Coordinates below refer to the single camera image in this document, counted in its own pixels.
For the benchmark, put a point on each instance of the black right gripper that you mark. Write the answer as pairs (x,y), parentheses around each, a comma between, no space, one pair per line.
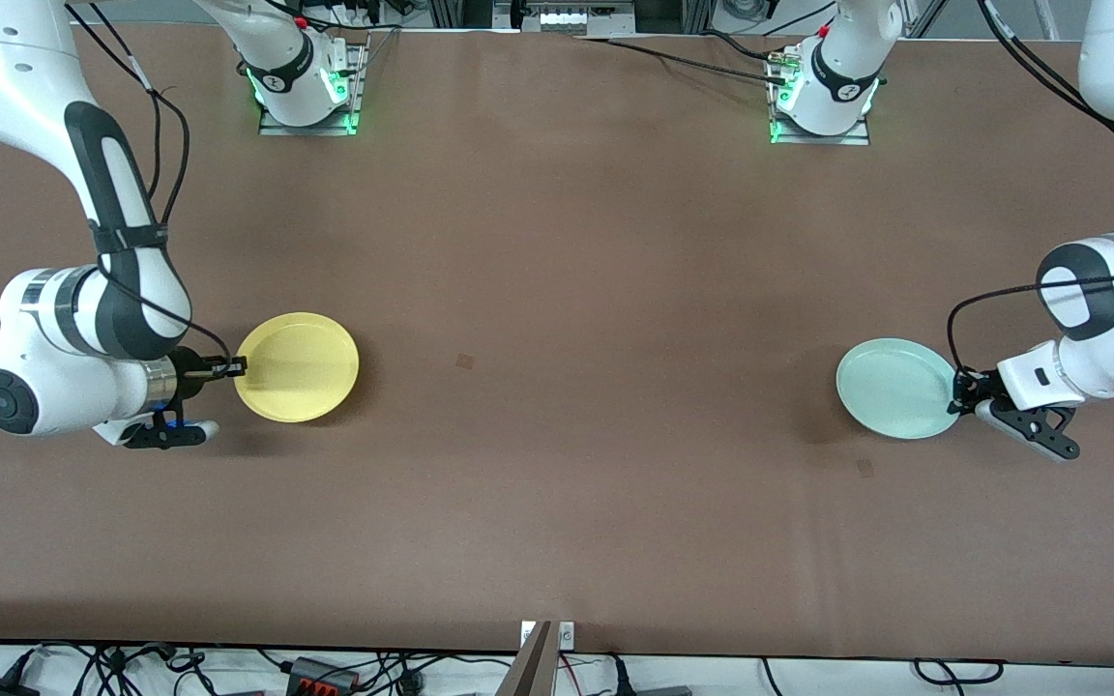
(191,375)

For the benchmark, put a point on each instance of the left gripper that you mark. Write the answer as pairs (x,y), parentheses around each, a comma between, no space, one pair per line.
(977,387)

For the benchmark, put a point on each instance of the yellow round plate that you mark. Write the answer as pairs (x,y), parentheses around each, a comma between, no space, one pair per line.
(301,367)

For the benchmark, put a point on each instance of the pale green round plate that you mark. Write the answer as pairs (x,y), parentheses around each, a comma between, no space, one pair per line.
(891,387)

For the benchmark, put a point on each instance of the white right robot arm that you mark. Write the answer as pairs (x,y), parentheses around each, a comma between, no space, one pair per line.
(44,338)

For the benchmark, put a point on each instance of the black red power strip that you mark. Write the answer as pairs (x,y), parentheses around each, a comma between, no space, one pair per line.
(320,674)

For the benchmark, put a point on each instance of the brown table cover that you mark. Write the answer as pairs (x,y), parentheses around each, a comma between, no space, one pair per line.
(557,532)

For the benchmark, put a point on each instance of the black plug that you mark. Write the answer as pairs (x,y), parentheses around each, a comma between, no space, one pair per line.
(621,677)

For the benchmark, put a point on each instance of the white terminal strip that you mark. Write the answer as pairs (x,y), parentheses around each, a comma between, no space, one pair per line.
(581,19)

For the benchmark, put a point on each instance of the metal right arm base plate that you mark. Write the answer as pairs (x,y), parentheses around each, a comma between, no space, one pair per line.
(272,129)

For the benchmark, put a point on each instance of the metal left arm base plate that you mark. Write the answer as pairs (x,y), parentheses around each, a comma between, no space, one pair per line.
(857,137)

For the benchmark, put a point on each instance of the grey angled post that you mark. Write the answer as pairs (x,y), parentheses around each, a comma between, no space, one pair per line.
(530,672)

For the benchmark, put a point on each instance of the white metal bracket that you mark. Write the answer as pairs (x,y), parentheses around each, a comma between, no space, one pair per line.
(567,635)

